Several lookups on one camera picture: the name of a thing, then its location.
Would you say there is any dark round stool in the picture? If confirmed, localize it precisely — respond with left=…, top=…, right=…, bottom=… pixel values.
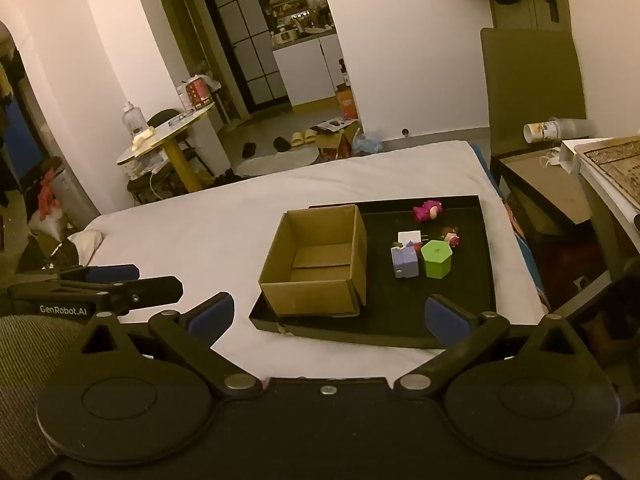
left=126, top=170, right=176, bottom=206

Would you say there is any blue cloth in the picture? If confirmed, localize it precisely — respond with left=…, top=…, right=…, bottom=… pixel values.
left=0, top=100, right=36, bottom=171

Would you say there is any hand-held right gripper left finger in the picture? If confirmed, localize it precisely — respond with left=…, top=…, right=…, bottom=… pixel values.
left=75, top=292, right=263, bottom=396

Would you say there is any person's grey trouser leg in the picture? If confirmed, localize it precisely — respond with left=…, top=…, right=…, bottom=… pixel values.
left=0, top=315, right=86, bottom=461

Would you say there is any orange box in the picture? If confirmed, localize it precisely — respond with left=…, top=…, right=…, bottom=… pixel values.
left=336, top=85, right=360, bottom=121

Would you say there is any blue plastic bag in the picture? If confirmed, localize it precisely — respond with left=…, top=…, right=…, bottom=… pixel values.
left=352, top=130, right=385, bottom=156

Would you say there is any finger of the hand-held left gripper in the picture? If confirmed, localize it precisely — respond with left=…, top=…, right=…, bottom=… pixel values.
left=60, top=264, right=141, bottom=285
left=100, top=276, right=184, bottom=316

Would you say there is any white pillow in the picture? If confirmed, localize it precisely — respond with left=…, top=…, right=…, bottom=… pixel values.
left=65, top=229, right=104, bottom=261

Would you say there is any white desk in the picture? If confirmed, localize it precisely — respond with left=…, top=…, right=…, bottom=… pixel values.
left=577, top=150, right=640, bottom=286

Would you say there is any patterned desk mat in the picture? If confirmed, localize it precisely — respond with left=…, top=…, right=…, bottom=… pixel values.
left=585, top=137, right=640, bottom=201

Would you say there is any clear plastic cup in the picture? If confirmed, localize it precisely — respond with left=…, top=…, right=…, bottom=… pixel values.
left=557, top=118, right=599, bottom=139

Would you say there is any printed paper cup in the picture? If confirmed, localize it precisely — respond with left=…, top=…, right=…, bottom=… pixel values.
left=523, top=120, right=563, bottom=144

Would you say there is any white kitchen cabinet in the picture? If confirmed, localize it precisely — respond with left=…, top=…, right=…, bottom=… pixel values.
left=272, top=35, right=346, bottom=107

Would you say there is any green hexagonal box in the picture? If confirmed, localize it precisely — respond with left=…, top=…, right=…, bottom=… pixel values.
left=420, top=240, right=454, bottom=279

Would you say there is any black chair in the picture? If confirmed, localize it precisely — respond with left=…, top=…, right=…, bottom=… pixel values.
left=145, top=109, right=211, bottom=176

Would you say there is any red canister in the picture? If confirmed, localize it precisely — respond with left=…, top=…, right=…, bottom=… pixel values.
left=185, top=78, right=211, bottom=109

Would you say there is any white floor rug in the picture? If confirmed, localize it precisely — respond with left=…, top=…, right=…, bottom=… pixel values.
left=236, top=145, right=319, bottom=177

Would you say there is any white appliance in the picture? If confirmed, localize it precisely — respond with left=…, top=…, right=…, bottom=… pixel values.
left=50, top=167, right=101, bottom=216

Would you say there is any open brown floor carton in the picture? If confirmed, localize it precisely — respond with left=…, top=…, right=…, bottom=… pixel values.
left=310, top=117, right=363, bottom=161

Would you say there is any round table with yellow leg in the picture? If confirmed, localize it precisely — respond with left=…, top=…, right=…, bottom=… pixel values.
left=116, top=101, right=217, bottom=194

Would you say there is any small purple cube box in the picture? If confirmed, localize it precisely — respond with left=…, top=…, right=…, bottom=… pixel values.
left=391, top=245, right=419, bottom=279

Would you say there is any red plush toy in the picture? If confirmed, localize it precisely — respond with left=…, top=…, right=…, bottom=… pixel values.
left=37, top=170, right=63, bottom=218

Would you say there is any black-framed glass door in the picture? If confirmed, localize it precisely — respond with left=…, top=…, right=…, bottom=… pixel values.
left=199, top=0, right=290, bottom=113

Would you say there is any small white box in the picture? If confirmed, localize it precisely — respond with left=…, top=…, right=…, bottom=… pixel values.
left=559, top=139, right=583, bottom=176

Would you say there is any pink toy figure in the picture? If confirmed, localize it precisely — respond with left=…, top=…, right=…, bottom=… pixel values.
left=413, top=200, right=444, bottom=223

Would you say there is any olive high-back chair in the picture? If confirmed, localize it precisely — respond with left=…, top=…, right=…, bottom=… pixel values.
left=480, top=27, right=608, bottom=241

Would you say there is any blue patterned sheet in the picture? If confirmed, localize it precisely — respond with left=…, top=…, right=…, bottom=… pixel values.
left=500, top=180, right=548, bottom=311

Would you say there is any white bag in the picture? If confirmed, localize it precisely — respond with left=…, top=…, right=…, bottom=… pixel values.
left=30, top=210, right=76, bottom=241

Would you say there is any black tray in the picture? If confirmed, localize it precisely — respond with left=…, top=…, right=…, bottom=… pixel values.
left=248, top=195, right=497, bottom=350

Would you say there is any clear plastic bottle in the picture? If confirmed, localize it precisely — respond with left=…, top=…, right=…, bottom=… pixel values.
left=121, top=101, right=148, bottom=136

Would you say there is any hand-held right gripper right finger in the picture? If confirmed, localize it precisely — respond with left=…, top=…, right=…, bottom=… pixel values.
left=394, top=295, right=586, bottom=397

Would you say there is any cluttered kitchen shelf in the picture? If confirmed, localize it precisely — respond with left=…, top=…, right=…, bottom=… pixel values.
left=267, top=0, right=336, bottom=43

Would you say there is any dark bag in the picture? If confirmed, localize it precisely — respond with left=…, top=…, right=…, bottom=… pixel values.
left=17, top=240, right=81, bottom=273

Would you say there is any cardboard box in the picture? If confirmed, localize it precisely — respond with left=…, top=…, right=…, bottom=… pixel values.
left=258, top=204, right=368, bottom=318

